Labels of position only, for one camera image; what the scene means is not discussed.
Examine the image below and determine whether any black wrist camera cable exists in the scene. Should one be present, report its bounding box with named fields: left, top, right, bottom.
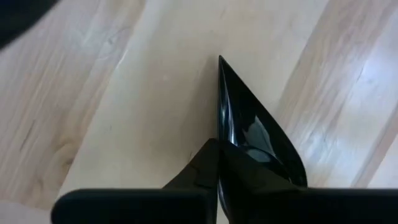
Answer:
left=0, top=0, right=60, bottom=51

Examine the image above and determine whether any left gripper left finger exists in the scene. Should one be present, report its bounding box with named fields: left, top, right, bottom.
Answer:
left=162, top=138, right=221, bottom=224

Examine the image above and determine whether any black teardrop mini plate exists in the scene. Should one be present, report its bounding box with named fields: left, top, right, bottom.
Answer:
left=217, top=55, right=308, bottom=189

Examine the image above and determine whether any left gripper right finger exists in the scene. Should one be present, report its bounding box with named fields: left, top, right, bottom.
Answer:
left=217, top=139, right=308, bottom=224

